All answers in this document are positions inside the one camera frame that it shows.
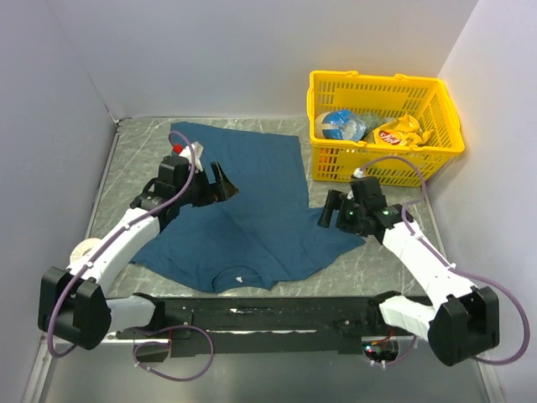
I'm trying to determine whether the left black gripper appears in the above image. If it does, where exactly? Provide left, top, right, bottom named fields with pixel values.
left=176, top=161, right=238, bottom=207

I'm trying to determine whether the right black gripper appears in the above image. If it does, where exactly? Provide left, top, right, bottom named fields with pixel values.
left=317, top=189, right=368, bottom=238

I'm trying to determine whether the blue t-shirt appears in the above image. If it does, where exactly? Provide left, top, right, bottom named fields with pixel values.
left=133, top=122, right=365, bottom=293

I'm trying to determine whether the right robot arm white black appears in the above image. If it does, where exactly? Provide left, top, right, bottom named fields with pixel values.
left=318, top=176, right=500, bottom=366

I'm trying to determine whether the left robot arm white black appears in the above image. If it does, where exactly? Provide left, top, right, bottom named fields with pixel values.
left=38, top=155, right=238, bottom=358

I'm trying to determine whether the blue clear plastic package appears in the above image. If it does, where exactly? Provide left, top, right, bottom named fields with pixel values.
left=314, top=109, right=367, bottom=142

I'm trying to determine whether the yellow plastic basket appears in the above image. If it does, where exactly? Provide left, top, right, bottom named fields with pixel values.
left=306, top=71, right=465, bottom=187

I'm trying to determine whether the yellow chips bag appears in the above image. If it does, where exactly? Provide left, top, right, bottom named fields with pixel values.
left=365, top=113, right=434, bottom=146

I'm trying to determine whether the blue wrapped toilet paper roll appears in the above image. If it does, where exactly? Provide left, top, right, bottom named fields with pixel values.
left=70, top=238, right=101, bottom=266

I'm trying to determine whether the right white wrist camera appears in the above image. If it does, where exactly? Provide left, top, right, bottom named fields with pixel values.
left=352, top=168, right=368, bottom=182

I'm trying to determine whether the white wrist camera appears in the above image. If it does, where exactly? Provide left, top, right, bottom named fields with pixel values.
left=352, top=168, right=368, bottom=182
left=172, top=142, right=204, bottom=172

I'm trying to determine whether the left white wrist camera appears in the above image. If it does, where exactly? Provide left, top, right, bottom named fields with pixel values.
left=172, top=142, right=204, bottom=172

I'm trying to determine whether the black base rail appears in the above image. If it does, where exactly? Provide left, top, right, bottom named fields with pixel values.
left=116, top=296, right=411, bottom=358

